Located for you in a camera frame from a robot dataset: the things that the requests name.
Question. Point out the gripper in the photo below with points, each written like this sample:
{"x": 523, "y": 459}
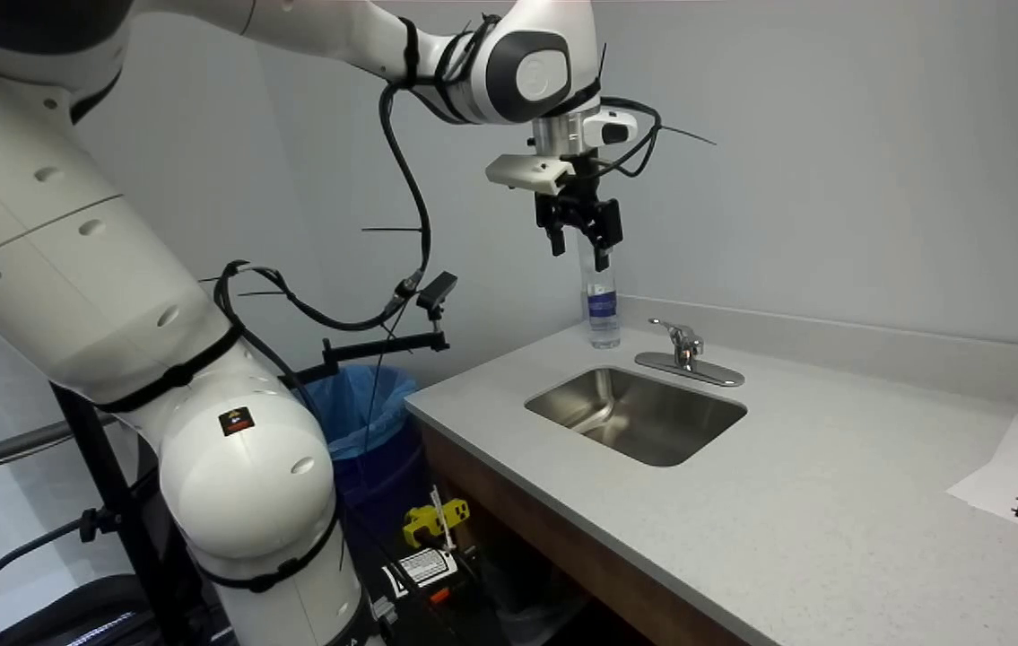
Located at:
{"x": 584, "y": 182}

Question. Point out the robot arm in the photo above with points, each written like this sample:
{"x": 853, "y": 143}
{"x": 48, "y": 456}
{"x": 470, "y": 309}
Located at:
{"x": 69, "y": 269}

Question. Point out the clear plastic water bottle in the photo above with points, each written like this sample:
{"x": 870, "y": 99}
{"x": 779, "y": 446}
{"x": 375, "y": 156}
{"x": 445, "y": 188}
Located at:
{"x": 602, "y": 309}

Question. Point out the chrome tap lever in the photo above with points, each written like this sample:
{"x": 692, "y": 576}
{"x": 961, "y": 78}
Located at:
{"x": 665, "y": 327}

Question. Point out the chrome tap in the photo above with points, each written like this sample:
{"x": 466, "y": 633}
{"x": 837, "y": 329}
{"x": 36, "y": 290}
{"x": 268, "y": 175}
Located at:
{"x": 690, "y": 366}

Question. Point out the steel sink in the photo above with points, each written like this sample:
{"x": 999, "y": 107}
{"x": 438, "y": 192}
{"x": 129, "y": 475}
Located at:
{"x": 639, "y": 414}

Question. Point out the blue trash bin with liner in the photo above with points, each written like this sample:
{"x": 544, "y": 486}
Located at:
{"x": 374, "y": 449}

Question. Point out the yellow clamp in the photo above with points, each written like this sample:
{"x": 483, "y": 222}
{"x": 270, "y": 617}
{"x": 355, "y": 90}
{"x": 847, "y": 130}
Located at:
{"x": 432, "y": 522}

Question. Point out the black box with white label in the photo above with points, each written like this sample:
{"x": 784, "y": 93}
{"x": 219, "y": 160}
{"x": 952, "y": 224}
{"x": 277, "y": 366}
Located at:
{"x": 423, "y": 568}

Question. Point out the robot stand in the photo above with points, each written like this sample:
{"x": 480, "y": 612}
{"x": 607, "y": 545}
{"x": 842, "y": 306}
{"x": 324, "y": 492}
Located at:
{"x": 114, "y": 502}

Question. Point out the black bag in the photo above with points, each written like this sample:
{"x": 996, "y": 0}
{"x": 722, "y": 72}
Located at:
{"x": 87, "y": 615}

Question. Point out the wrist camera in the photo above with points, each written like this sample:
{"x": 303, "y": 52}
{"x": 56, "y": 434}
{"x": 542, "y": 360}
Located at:
{"x": 526, "y": 172}

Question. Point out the camera on mount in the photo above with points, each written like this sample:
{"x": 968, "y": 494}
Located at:
{"x": 435, "y": 292}

